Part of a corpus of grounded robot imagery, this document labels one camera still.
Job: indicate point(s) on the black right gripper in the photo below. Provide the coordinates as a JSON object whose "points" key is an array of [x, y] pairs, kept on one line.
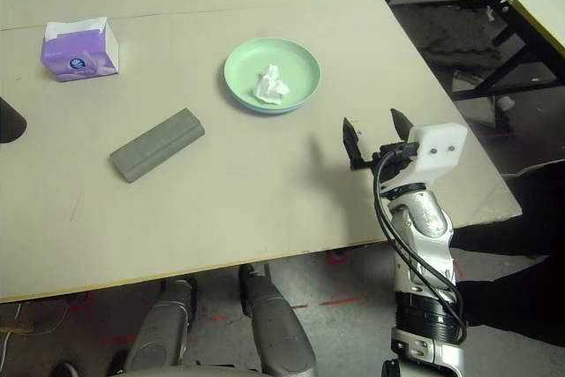
{"points": [[395, 163]]}

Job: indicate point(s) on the white tissue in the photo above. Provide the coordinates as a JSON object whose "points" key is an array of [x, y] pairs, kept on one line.
{"points": [[269, 85]]}

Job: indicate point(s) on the light green plate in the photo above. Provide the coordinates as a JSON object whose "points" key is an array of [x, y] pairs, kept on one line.
{"points": [[243, 68]]}

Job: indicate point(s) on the grey glasses case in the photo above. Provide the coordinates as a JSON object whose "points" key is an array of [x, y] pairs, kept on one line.
{"points": [[156, 145]]}

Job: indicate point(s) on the light blue plate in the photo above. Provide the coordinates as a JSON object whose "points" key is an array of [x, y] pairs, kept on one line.
{"points": [[273, 110]]}

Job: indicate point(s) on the red floor tape line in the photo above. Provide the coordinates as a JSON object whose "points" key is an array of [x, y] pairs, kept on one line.
{"points": [[340, 301]]}

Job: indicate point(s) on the black trouser leg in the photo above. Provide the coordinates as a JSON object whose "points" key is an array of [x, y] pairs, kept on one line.
{"points": [[512, 262]]}

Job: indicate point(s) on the grey robot right leg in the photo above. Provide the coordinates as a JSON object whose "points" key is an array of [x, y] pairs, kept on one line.
{"points": [[276, 324]]}

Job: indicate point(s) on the grey robot leg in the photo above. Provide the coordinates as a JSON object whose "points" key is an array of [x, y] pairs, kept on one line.
{"points": [[161, 328], [276, 324]]}

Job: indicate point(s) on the grey robot left leg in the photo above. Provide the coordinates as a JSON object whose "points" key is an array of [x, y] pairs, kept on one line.
{"points": [[161, 328]]}

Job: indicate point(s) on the light grey robot torso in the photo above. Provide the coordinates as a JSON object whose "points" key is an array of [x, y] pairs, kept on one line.
{"points": [[198, 371]]}

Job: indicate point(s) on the purple tissue pack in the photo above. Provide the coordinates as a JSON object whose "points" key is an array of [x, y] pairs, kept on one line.
{"points": [[79, 57]]}

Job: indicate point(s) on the black bystander sneaker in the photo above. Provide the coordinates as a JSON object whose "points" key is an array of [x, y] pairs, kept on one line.
{"points": [[64, 369], [117, 361]]}

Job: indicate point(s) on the black plastic cup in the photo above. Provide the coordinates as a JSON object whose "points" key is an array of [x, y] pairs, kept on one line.
{"points": [[9, 123]]}

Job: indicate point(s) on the wooden plank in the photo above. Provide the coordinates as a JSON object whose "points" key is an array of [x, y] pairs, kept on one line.
{"points": [[17, 327]]}

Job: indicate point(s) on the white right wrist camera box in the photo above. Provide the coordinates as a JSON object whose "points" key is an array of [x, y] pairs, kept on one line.
{"points": [[434, 149]]}

